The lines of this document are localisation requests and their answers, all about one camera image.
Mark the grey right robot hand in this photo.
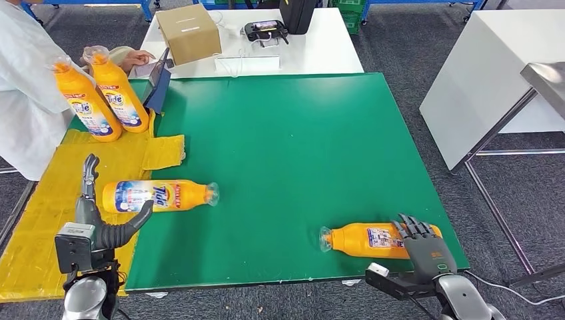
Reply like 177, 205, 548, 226
390, 214, 458, 285

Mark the person's left hand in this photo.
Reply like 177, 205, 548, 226
119, 49, 156, 74

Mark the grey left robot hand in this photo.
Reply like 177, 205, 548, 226
74, 153, 155, 252

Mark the orange detergent bottle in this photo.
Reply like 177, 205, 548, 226
318, 222, 443, 260
101, 179, 221, 214
83, 45, 151, 134
47, 55, 123, 143

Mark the printed label sheet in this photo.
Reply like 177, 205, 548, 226
132, 59, 175, 79

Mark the beige wrist wrap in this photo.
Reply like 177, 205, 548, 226
108, 46, 135, 65

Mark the tablet in blue case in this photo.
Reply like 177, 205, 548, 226
142, 47, 173, 116

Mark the yellow taped cardboard sheet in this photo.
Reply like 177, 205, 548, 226
0, 110, 187, 303

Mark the brown cardboard box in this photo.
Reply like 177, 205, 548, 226
155, 3, 223, 66

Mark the person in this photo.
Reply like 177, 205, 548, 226
0, 0, 96, 182

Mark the long white box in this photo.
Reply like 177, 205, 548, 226
214, 55, 282, 74

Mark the black handheld controller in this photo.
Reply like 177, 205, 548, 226
244, 19, 290, 46

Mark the green table mat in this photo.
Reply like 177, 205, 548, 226
66, 73, 471, 293

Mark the large white table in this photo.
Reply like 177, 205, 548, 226
419, 9, 565, 172

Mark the steel table corner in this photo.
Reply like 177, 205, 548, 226
520, 61, 565, 120

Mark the green plastic crate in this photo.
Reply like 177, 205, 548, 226
328, 0, 367, 35

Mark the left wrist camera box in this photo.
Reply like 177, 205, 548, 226
55, 223, 97, 275

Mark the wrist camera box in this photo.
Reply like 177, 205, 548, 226
55, 223, 97, 275
364, 263, 436, 301

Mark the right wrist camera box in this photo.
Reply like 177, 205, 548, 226
364, 263, 436, 301

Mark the grey metal frame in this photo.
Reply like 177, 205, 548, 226
450, 88, 565, 290

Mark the white floor cable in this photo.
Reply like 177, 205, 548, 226
463, 270, 565, 307

